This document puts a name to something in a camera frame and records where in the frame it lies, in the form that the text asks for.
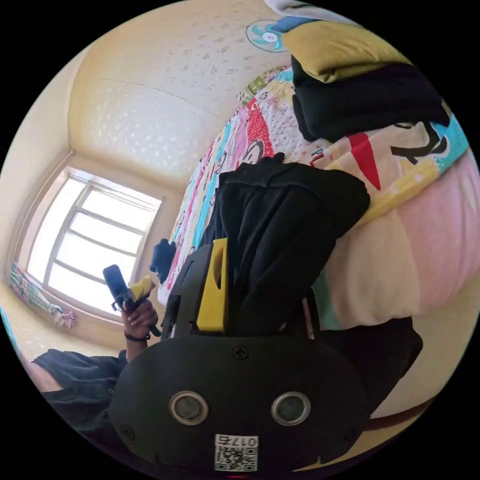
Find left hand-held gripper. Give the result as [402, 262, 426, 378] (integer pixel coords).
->
[111, 274, 162, 337]

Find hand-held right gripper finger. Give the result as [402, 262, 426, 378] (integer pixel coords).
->
[196, 237, 229, 334]

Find black pants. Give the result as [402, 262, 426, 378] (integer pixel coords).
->
[149, 151, 425, 415]

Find person's left forearm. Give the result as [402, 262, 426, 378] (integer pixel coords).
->
[123, 333, 152, 364]

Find person's left hand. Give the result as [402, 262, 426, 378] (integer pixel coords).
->
[120, 298, 159, 340]

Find window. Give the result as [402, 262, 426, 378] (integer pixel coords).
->
[22, 166, 164, 323]

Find colourful tied curtain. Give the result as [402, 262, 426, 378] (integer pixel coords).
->
[8, 260, 77, 330]

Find person's body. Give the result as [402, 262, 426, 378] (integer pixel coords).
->
[29, 347, 130, 447]

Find bed with printed sheet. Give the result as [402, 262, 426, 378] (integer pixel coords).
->
[156, 63, 480, 332]

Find pile of clothes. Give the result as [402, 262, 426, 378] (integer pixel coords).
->
[264, 0, 453, 143]

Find wall fan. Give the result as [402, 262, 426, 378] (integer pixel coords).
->
[245, 19, 289, 53]

